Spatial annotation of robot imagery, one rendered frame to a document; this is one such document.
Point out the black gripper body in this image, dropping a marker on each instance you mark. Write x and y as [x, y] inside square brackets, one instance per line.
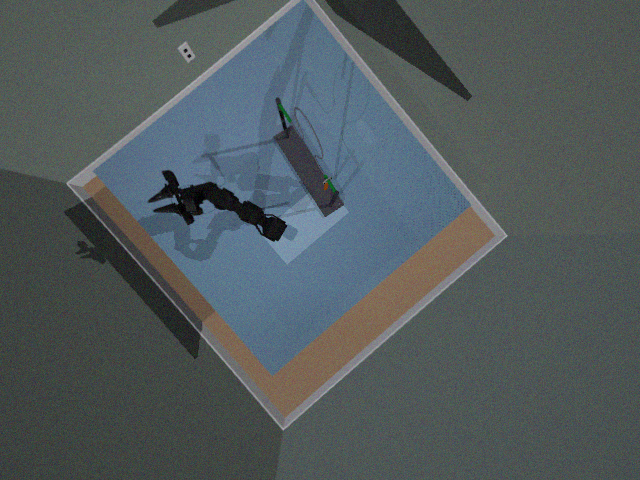
[173, 186]

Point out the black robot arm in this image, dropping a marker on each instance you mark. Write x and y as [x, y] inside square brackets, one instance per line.
[248, 212]

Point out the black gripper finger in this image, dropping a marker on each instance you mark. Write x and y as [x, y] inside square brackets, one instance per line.
[172, 208]
[163, 194]

